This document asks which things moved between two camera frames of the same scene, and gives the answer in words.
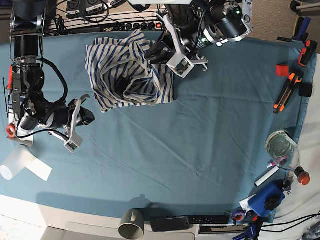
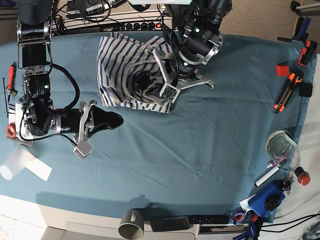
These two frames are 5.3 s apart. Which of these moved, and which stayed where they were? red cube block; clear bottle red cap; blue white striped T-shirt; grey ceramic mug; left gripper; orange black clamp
Moved: left gripper; blue white striped T-shirt
Stayed: red cube block; orange black clamp; clear bottle red cap; grey ceramic mug
